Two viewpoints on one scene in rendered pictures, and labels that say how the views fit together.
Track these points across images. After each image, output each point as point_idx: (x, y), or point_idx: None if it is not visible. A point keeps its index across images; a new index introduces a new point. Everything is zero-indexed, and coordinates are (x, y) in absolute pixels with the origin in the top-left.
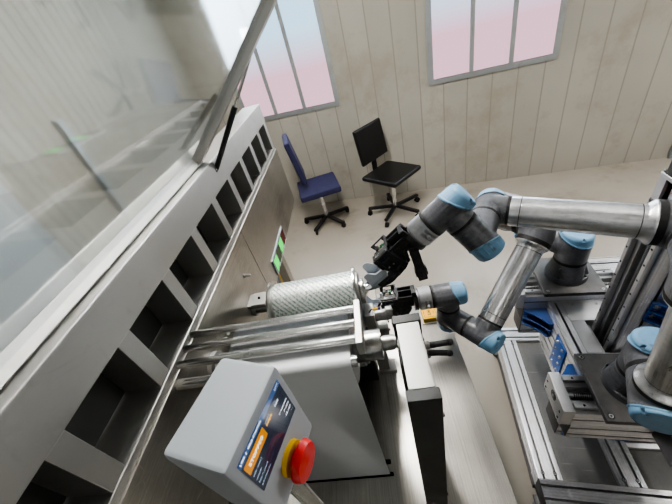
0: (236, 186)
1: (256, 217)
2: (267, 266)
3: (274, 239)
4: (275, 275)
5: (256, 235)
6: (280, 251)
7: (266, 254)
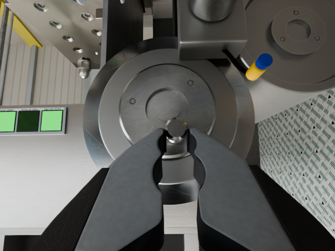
0: (19, 241)
1: (40, 205)
2: (83, 140)
3: (16, 141)
4: (73, 112)
5: (68, 190)
6: (21, 118)
7: (68, 151)
